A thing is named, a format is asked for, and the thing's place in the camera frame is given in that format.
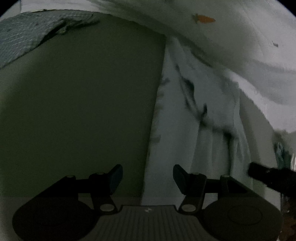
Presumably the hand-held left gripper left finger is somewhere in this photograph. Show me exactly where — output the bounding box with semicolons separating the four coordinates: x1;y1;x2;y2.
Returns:
43;164;123;214

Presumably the white carrot-print sheet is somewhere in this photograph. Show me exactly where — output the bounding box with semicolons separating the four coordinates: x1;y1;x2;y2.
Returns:
20;0;296;133

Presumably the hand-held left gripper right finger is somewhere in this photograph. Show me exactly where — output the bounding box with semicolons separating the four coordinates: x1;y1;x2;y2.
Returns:
172;164;255;215

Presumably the checkered shirt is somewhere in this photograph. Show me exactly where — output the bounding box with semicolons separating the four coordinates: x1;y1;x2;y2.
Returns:
0;9;100;69

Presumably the white t-shirt with black print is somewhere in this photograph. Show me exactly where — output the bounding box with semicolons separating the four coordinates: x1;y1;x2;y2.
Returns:
141;37;285;207

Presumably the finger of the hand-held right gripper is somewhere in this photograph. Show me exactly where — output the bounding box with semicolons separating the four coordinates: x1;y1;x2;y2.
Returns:
248;162;296;193

